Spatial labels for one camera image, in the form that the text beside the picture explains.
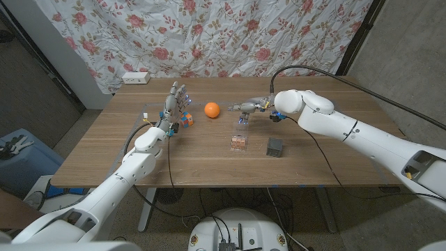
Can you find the floral backdrop cloth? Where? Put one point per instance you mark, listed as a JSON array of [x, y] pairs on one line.
[[209, 38]]

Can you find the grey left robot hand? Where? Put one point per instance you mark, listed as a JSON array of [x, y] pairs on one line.
[[170, 108]]

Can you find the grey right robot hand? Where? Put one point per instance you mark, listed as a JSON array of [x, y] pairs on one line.
[[252, 106]]

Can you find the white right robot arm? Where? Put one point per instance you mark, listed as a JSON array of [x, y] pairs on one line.
[[348, 130]]

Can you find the colourful puzzle cube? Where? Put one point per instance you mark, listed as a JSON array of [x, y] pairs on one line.
[[187, 120]]

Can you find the orange fruit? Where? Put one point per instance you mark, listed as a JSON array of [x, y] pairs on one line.
[[212, 110]]

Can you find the round black floor fan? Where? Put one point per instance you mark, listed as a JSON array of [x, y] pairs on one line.
[[169, 196]]

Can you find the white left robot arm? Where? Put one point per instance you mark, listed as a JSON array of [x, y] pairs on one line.
[[115, 184]]

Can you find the white hand tool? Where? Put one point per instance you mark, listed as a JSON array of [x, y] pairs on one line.
[[15, 145]]

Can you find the white power strip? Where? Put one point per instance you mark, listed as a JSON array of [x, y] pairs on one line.
[[136, 77]]

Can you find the white table leg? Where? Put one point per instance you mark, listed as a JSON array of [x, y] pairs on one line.
[[145, 212]]

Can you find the black backdrop stand pole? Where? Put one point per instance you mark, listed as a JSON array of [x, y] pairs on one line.
[[359, 38]]

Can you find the grey table leg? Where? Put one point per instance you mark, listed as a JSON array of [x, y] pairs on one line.
[[327, 212]]

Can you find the dark grey block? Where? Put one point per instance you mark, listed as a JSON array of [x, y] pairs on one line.
[[274, 148]]

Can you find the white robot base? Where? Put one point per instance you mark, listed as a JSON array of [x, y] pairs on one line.
[[209, 230]]

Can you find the blue storage bin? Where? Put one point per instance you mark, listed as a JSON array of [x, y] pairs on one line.
[[28, 164]]

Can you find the clear eyeshadow palette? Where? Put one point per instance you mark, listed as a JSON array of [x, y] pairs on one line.
[[238, 143]]

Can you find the person's bare limb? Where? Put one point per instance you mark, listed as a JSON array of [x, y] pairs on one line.
[[17, 209]]

